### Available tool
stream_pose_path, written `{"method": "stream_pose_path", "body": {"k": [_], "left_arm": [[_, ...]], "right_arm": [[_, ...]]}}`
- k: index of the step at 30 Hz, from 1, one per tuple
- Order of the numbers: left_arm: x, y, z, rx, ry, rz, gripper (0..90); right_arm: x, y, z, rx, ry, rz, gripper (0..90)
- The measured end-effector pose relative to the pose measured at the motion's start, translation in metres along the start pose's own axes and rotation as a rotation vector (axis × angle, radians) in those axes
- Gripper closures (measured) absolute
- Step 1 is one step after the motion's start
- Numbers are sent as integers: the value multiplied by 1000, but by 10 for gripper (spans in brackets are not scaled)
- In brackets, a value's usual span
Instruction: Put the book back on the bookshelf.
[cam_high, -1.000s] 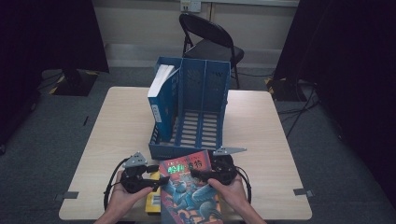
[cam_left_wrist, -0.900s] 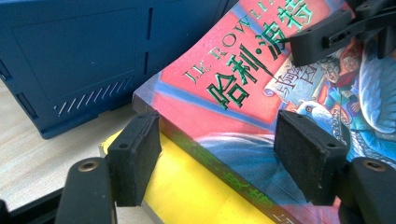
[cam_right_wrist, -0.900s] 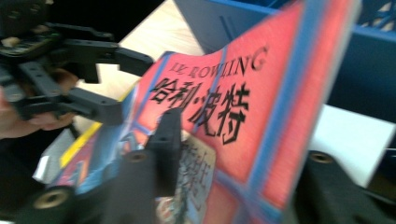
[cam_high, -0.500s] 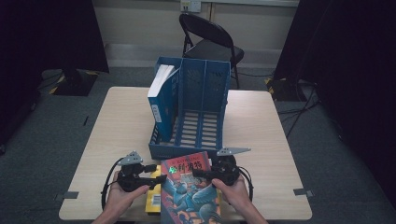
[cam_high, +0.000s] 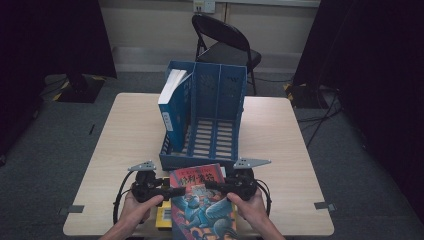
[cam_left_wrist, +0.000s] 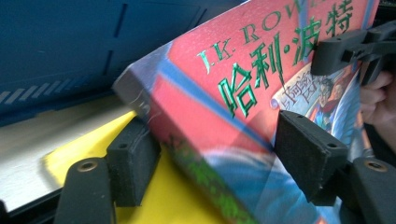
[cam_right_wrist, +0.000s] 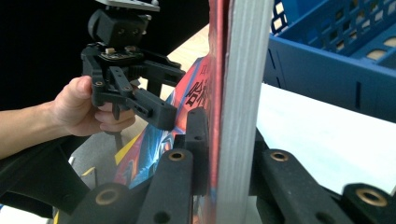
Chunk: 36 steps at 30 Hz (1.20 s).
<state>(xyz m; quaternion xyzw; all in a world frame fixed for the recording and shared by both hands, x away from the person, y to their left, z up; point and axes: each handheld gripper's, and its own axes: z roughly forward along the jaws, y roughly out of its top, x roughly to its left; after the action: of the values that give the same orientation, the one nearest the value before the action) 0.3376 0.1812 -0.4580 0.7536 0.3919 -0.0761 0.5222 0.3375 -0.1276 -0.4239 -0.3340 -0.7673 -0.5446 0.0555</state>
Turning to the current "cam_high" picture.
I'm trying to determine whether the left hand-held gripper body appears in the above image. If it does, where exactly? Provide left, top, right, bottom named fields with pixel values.
left=127, top=160, right=165, bottom=204

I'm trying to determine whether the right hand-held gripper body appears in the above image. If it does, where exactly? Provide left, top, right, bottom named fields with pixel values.
left=227, top=157, right=272, bottom=202

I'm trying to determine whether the yellow paperback book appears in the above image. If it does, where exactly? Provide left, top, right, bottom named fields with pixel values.
left=155, top=199, right=174, bottom=231

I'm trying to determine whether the colourful illustrated book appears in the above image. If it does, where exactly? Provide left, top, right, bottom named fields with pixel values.
left=169, top=163, right=239, bottom=240

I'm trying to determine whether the blue paperback book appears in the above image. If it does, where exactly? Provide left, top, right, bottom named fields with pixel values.
left=157, top=68, right=193, bottom=153

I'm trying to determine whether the blue plastic file rack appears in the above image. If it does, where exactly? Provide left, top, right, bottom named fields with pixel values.
left=158, top=59, right=248, bottom=172

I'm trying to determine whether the person's left hand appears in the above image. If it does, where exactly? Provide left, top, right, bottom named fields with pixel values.
left=118, top=191, right=165, bottom=230

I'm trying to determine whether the person's right hand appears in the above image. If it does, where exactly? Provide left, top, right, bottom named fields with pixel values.
left=226, top=189, right=268, bottom=231

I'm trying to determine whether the grey tape strip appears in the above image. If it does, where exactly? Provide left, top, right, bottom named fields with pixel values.
left=313, top=201, right=337, bottom=212
left=58, top=204, right=85, bottom=216

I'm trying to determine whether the black stand base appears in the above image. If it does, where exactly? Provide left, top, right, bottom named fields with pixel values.
left=52, top=73, right=106, bottom=104
left=283, top=81, right=334, bottom=109

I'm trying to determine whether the black folding chair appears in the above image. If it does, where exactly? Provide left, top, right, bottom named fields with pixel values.
left=191, top=13, right=263, bottom=96

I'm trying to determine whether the black curtain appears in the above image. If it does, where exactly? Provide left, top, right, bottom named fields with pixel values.
left=293, top=0, right=424, bottom=221
left=0, top=0, right=118, bottom=161

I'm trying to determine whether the right hand-held gripper cable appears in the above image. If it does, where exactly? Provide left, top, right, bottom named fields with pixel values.
left=254, top=179, right=273, bottom=218

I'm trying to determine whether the hand-held gripper cable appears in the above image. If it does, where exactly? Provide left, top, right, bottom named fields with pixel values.
left=112, top=169, right=135, bottom=225
left=254, top=179, right=273, bottom=218

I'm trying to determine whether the left hand-held gripper cable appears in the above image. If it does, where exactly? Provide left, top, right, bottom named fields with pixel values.
left=112, top=169, right=135, bottom=225

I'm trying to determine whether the black floor cable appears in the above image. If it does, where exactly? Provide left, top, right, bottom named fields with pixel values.
left=296, top=84, right=344, bottom=149

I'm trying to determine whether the white wall socket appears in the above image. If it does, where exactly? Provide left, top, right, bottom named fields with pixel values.
left=193, top=0, right=216, bottom=14

